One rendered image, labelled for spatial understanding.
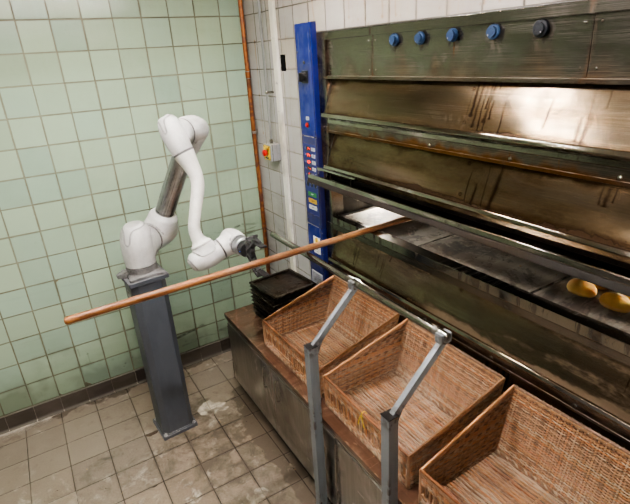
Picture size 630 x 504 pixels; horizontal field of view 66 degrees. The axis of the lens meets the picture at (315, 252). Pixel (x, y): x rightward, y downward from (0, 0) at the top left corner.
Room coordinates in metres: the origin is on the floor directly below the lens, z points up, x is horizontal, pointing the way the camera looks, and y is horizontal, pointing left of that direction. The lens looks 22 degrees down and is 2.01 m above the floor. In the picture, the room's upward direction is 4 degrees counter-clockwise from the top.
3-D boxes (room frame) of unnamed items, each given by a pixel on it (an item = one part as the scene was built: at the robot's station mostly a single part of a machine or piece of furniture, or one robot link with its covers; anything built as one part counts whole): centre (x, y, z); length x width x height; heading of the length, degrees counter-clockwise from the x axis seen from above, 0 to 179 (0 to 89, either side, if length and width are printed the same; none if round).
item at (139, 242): (2.33, 0.90, 1.17); 0.18 x 0.16 x 0.22; 164
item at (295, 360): (2.11, -0.04, 0.72); 0.56 x 0.49 x 0.28; 31
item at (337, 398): (1.59, -0.34, 0.72); 0.56 x 0.49 x 0.28; 30
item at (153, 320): (2.32, 0.90, 0.50); 0.21 x 0.21 x 1.00; 34
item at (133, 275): (2.31, 0.92, 1.03); 0.22 x 0.18 x 0.06; 124
